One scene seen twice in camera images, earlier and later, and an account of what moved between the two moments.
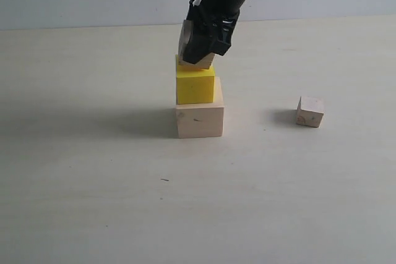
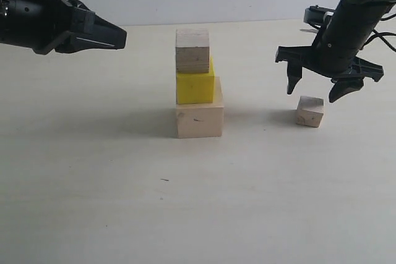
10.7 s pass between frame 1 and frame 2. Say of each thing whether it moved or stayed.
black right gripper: moved
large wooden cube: stayed
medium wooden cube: moved
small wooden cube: stayed
